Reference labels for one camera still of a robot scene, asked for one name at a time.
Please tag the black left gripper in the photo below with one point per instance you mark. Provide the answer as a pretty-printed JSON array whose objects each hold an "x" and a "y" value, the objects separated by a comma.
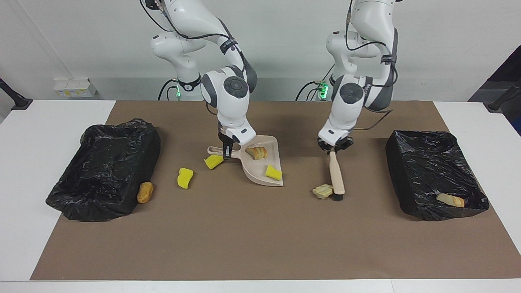
[{"x": 331, "y": 145}]

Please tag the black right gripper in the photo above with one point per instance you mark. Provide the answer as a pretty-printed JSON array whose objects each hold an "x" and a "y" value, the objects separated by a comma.
[{"x": 224, "y": 139}]

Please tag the beige hand brush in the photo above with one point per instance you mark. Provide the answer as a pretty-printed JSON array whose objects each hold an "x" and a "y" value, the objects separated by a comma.
[{"x": 337, "y": 175}]

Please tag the orange croissant piece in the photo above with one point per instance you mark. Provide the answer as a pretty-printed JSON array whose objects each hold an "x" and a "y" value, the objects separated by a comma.
[{"x": 256, "y": 152}]

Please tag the beige plastic dustpan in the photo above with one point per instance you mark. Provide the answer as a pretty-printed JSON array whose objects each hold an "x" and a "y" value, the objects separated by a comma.
[{"x": 256, "y": 171}]

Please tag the pale bread chunk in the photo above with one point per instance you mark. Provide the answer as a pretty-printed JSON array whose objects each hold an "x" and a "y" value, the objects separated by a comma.
[{"x": 322, "y": 191}]

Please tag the yellow sponge piece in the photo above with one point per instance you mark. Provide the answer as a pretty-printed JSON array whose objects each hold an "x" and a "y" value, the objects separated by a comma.
[
  {"x": 273, "y": 172},
  {"x": 212, "y": 162},
  {"x": 185, "y": 178}
]

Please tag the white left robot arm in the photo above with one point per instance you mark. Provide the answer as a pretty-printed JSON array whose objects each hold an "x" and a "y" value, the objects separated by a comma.
[{"x": 350, "y": 101}]

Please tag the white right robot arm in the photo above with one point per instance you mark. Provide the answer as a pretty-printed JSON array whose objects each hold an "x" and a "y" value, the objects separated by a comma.
[{"x": 230, "y": 93}]

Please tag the black bag-lined bin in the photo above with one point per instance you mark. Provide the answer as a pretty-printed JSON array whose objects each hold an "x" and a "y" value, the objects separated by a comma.
[
  {"x": 114, "y": 183},
  {"x": 423, "y": 162}
]

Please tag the brown bread nugget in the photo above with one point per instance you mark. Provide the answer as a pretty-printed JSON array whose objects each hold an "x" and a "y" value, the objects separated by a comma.
[{"x": 145, "y": 192}]

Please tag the brown table mat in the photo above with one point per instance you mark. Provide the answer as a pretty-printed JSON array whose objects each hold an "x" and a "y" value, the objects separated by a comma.
[{"x": 203, "y": 244}]

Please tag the orange white bread slice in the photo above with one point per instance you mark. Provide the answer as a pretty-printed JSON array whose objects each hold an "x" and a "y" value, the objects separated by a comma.
[{"x": 449, "y": 200}]

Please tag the white socket box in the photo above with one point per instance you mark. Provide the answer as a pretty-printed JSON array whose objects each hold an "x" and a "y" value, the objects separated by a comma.
[{"x": 75, "y": 88}]

